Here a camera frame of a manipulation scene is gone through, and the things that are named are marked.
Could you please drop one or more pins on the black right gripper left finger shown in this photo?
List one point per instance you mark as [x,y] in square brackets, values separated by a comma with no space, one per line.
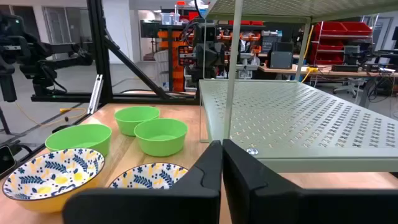
[155,208]

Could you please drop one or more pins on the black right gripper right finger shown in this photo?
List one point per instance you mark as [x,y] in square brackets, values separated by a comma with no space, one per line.
[280,208]

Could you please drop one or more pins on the yellow bowl with floral pattern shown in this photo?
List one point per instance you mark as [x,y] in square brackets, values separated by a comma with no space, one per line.
[146,177]
[46,174]

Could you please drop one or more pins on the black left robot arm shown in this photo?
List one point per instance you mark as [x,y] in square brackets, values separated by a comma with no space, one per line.
[211,73]

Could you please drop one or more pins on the orange parts bin rack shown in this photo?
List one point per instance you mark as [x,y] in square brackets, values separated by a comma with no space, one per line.
[178,74]

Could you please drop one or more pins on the white mesh basket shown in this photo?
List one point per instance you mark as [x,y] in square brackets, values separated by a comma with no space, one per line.
[161,62]

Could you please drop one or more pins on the clear plastic container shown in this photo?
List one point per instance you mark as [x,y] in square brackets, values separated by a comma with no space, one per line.
[168,18]

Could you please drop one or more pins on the black box case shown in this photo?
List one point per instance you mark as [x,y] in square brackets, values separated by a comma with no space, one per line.
[281,59]

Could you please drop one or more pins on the pale green perforated metal shelf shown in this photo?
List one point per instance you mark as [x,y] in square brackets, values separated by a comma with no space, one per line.
[295,118]

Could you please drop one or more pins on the wide green plastic bowl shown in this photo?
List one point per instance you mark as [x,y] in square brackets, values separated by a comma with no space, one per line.
[93,140]

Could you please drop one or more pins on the red bin rack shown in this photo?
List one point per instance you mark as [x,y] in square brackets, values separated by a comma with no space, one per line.
[329,29]

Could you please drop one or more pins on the silver aluminium bar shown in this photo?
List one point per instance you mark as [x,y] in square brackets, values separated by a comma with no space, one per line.
[95,93]

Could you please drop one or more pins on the long wooden table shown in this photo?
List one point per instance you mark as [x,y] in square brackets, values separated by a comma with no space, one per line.
[342,74]

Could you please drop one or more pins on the office chair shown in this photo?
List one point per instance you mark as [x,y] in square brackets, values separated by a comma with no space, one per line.
[349,84]

